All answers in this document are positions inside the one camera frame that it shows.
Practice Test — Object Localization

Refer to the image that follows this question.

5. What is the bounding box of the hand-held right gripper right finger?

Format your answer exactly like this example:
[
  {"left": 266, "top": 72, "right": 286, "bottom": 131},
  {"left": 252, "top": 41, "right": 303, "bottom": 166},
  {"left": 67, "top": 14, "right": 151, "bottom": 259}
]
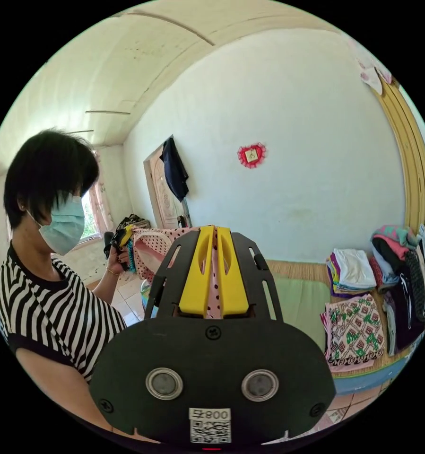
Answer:
[{"left": 217, "top": 226, "right": 251, "bottom": 319}]

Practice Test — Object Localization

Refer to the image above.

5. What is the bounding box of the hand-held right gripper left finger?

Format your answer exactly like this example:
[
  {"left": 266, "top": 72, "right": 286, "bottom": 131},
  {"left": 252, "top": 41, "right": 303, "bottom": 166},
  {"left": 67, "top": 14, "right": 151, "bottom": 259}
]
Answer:
[{"left": 179, "top": 225, "right": 215, "bottom": 317}]

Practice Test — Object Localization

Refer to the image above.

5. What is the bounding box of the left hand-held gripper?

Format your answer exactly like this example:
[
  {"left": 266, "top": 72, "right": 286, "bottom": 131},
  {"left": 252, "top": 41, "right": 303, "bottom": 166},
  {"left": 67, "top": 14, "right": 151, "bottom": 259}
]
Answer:
[{"left": 109, "top": 227, "right": 133, "bottom": 257}]

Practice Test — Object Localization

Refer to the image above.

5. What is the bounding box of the pink polka dot t-shirt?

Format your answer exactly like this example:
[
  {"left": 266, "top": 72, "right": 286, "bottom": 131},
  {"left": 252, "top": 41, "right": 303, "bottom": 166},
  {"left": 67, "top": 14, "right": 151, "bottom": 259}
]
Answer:
[{"left": 131, "top": 225, "right": 223, "bottom": 319}]

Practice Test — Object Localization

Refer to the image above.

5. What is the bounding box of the person's left forearm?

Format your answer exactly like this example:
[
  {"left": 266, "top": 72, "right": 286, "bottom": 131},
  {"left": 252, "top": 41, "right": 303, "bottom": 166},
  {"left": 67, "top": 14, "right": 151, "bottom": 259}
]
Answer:
[{"left": 91, "top": 268, "right": 123, "bottom": 306}]

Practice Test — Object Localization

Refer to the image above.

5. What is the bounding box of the person's left hand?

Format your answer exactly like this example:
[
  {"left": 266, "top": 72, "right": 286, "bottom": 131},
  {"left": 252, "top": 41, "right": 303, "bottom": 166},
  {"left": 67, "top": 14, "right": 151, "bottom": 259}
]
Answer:
[{"left": 107, "top": 244, "right": 132, "bottom": 276}]

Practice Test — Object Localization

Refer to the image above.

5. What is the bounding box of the pink floral curtain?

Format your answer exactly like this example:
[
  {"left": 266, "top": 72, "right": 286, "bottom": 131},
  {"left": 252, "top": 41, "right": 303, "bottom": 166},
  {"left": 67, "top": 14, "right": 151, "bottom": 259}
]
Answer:
[{"left": 88, "top": 150, "right": 115, "bottom": 233}]

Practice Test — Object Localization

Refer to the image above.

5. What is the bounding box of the window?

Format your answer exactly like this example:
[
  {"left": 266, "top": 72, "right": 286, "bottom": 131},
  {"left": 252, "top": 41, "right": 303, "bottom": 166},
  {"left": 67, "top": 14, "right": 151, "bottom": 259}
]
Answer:
[{"left": 78, "top": 190, "right": 101, "bottom": 245}]

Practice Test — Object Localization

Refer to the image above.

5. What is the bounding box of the pale carved door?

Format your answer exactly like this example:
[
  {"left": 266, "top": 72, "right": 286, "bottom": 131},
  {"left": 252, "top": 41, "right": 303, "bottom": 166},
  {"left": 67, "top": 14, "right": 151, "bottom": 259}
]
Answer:
[{"left": 143, "top": 142, "right": 184, "bottom": 230}]

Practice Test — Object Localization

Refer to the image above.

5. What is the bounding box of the bed with woven mat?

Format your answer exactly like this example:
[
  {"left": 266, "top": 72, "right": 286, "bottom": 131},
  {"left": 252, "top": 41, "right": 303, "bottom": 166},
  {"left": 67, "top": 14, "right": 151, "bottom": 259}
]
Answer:
[{"left": 264, "top": 260, "right": 413, "bottom": 397}]

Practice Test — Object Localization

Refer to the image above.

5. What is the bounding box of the dark hanging garment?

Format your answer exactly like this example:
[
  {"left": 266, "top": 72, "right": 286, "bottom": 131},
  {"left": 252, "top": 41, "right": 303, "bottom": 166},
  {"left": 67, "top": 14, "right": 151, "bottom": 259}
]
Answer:
[{"left": 161, "top": 136, "right": 190, "bottom": 203}]

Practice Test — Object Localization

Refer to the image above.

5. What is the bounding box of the person's body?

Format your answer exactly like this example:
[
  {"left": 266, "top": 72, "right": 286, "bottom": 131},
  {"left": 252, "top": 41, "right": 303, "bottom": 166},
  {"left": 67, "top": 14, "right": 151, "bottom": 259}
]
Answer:
[{"left": 0, "top": 127, "right": 129, "bottom": 433}]

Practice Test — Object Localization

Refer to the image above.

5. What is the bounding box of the pile of clothes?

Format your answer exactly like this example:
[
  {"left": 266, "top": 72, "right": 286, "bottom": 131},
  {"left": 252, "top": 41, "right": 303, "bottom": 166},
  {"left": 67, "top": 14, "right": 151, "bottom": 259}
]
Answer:
[{"left": 320, "top": 223, "right": 425, "bottom": 374}]

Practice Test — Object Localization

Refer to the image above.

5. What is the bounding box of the red heart wall ornament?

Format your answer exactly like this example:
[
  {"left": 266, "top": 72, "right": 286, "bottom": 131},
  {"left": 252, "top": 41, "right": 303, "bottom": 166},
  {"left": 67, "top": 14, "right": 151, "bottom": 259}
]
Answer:
[{"left": 237, "top": 141, "right": 267, "bottom": 169}]

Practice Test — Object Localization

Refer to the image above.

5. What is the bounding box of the yellow wooden door frame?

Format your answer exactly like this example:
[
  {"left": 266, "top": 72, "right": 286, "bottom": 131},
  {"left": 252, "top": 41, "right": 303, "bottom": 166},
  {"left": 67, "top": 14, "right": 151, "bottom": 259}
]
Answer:
[{"left": 375, "top": 76, "right": 425, "bottom": 229}]

